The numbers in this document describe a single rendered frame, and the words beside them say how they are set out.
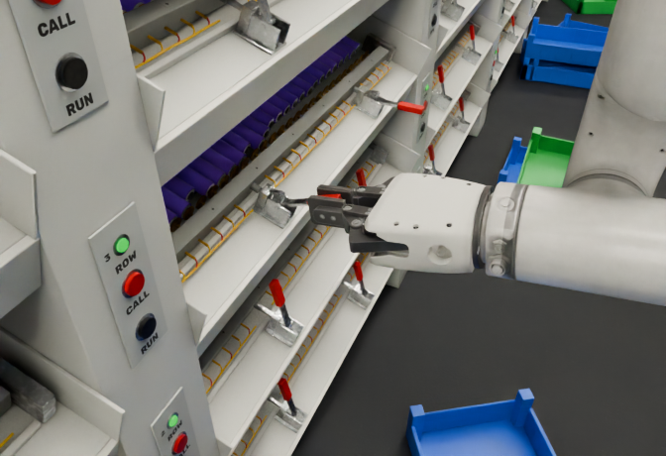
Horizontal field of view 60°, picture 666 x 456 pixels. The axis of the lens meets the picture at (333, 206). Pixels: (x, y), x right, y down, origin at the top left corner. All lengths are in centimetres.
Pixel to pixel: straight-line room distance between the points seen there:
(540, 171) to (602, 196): 101
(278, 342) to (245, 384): 7
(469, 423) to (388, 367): 17
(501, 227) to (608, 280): 9
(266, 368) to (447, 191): 33
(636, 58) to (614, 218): 13
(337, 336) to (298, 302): 23
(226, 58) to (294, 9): 13
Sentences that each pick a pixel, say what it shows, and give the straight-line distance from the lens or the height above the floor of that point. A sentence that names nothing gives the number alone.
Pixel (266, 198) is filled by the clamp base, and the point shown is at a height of 52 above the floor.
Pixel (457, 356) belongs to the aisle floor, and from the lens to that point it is 114.
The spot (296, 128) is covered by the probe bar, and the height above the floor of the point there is 53.
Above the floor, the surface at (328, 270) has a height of 30.
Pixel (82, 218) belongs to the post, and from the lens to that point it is 36.
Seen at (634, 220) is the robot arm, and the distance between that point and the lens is 49.
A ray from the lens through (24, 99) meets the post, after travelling 32.
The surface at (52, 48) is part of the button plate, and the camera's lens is 32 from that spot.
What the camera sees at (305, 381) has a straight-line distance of 95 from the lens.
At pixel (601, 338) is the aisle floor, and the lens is 125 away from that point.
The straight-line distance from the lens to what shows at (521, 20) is 238.
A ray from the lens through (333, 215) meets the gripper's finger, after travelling 56.
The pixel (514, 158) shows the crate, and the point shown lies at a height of 3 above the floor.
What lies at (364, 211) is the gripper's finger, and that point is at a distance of 54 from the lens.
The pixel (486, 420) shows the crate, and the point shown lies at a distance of 106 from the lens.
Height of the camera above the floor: 87
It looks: 37 degrees down
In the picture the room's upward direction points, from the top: straight up
